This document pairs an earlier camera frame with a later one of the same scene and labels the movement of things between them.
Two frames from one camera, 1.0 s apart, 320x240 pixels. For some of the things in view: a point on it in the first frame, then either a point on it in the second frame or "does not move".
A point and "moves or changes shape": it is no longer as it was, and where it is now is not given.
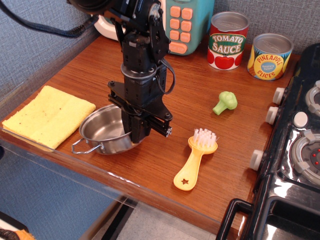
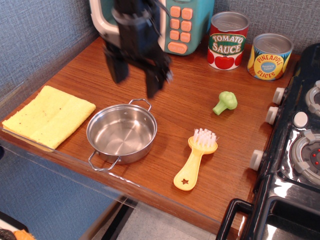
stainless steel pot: [104, 125] moves or changes shape
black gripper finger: [140, 129] -> [155, 82]
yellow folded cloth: [48, 119] does not move
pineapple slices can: [269, 56] does not move
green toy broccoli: [228, 100] does not move
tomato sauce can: [227, 40] does not move
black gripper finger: [127, 119] -> [119, 68]
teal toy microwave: [189, 23] does not move
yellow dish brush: [203, 142] does not move
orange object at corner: [23, 235] does not move
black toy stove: [286, 204] does not move
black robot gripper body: [142, 93] -> [139, 36]
